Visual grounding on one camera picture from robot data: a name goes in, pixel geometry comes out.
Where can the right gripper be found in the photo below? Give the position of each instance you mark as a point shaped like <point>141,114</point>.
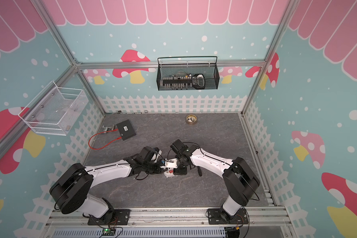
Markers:
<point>178,172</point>

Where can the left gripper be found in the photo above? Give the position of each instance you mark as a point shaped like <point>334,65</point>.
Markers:
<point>159,169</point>

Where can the white alarm clock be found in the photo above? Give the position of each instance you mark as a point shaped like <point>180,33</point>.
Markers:
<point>169,172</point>

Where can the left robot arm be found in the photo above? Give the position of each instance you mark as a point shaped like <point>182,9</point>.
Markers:
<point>71,191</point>

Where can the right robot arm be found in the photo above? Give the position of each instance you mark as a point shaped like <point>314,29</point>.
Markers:
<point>240,180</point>

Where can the tape roll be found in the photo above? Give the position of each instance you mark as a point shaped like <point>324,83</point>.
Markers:
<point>191,119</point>

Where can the black box device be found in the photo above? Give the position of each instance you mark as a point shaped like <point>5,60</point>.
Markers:
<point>126,130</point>

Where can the small circuit board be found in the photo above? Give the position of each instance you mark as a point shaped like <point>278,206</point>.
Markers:
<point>109,232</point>

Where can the metal clip bracket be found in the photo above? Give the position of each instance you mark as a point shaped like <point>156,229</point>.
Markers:
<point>107,129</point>

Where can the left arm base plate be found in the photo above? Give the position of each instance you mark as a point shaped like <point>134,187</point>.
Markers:
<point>111,218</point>

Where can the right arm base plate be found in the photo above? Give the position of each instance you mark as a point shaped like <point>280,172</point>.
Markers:
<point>216,216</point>

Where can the black wire mesh basket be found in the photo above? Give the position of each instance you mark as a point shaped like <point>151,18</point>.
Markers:
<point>187,73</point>

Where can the white wire basket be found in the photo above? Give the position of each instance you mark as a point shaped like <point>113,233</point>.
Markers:
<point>54,110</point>

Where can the aluminium front rail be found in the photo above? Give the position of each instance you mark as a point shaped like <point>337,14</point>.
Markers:
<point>174,222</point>

